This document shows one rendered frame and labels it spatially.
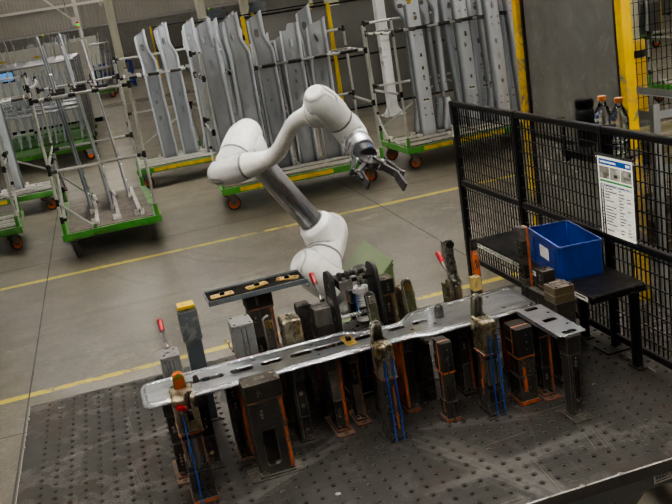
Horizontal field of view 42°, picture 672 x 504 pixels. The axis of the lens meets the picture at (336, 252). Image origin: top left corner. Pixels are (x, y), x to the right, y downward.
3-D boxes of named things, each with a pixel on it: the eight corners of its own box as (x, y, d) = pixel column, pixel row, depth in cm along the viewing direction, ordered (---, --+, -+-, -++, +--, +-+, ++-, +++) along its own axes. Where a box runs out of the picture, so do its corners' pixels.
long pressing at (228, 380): (145, 414, 267) (144, 410, 267) (139, 387, 288) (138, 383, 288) (540, 306, 301) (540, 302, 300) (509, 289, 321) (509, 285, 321)
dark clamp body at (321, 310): (327, 411, 314) (310, 313, 303) (317, 397, 326) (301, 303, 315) (355, 403, 316) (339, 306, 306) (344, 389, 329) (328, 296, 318)
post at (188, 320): (201, 425, 319) (176, 314, 306) (198, 416, 326) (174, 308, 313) (221, 419, 320) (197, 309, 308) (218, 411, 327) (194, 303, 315)
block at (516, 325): (520, 408, 293) (512, 332, 285) (504, 396, 303) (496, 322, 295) (545, 401, 295) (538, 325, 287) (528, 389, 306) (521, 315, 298)
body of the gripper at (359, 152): (370, 160, 300) (380, 175, 293) (349, 159, 296) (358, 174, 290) (377, 142, 296) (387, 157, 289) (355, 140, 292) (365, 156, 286)
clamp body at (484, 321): (489, 422, 288) (477, 326, 278) (473, 408, 299) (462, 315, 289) (513, 415, 290) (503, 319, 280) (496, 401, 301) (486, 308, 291)
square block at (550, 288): (562, 384, 305) (554, 289, 295) (550, 376, 312) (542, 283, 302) (582, 378, 307) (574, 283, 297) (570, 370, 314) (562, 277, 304)
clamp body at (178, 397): (192, 511, 264) (167, 405, 254) (186, 488, 278) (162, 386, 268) (226, 501, 267) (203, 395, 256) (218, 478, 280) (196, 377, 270)
